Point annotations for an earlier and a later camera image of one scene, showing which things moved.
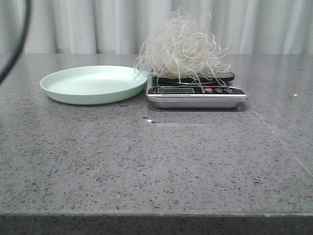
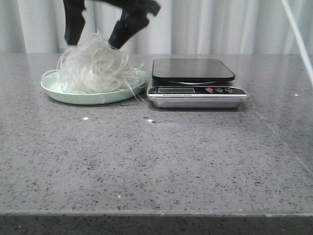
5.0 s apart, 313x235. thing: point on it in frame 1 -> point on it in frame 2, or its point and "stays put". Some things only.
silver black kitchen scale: x=213 y=91 stays put
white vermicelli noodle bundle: x=183 y=50 -> x=92 y=66
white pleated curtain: x=74 y=27 stays put
